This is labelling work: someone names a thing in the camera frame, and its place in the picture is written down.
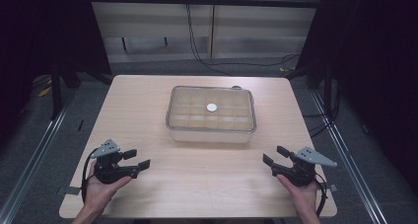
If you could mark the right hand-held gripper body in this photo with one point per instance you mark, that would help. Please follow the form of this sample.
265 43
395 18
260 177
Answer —
300 173

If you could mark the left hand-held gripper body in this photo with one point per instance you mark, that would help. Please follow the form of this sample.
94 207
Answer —
110 171

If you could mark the clear plastic lidded container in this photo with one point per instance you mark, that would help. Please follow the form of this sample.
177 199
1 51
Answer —
210 122

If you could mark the person's left hand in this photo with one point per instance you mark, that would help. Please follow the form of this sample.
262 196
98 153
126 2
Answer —
98 192

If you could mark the person's right hand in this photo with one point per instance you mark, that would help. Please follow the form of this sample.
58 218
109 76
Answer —
304 197

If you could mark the grey tape tab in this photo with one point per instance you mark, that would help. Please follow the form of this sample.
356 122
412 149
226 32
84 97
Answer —
333 187
73 190

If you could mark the black metal stand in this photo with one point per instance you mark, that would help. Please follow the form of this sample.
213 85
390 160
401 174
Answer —
327 92
55 92

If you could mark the white round lid valve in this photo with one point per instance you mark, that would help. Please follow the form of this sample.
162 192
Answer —
212 107

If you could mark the yellow floor tape piece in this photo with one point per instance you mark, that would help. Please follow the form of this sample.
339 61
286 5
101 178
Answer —
45 91

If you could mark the black curtain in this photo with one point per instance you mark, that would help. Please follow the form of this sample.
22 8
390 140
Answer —
39 36
371 69

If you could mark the metal floor rail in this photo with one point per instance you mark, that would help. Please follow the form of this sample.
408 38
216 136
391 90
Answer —
348 158
29 171

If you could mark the black horizontal frame bar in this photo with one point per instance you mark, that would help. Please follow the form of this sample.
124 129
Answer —
203 1

